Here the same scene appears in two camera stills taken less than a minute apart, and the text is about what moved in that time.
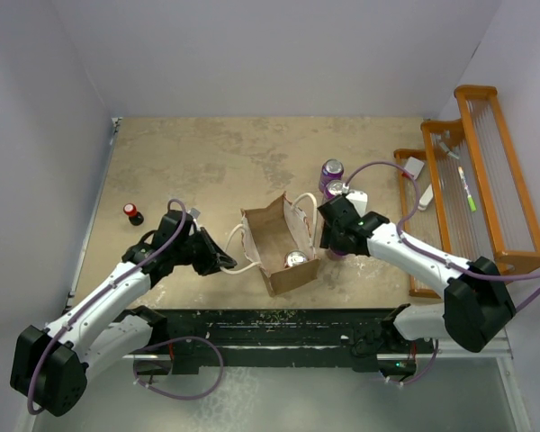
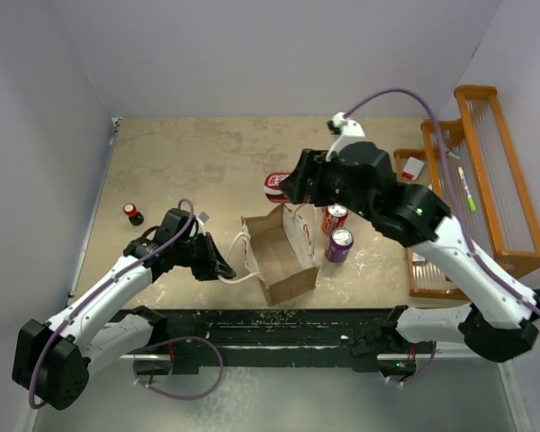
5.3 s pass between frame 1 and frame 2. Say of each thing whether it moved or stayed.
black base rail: stayed
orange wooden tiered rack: stayed
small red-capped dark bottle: stayed
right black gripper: moved
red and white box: stayed
